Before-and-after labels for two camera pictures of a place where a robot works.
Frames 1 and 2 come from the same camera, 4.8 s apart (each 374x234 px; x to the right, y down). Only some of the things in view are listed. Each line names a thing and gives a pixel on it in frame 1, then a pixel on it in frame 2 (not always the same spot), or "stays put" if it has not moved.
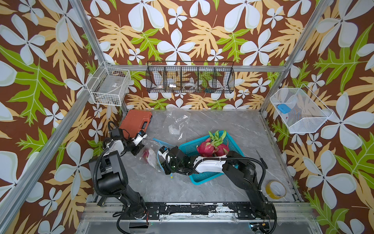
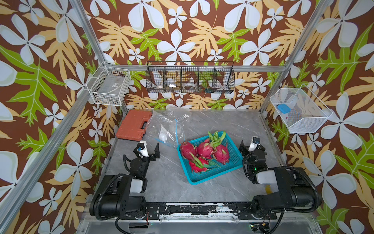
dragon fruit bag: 145,153 to 188,151
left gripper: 138,148 to 156,155
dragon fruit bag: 207,148 stays put
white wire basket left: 109,85 stays put
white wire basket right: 302,112 stays put
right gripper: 165,165 to 245,148
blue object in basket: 284,108 stays put
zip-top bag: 149,154 to 171,132
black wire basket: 190,77 stays put
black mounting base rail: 203,210 stays put
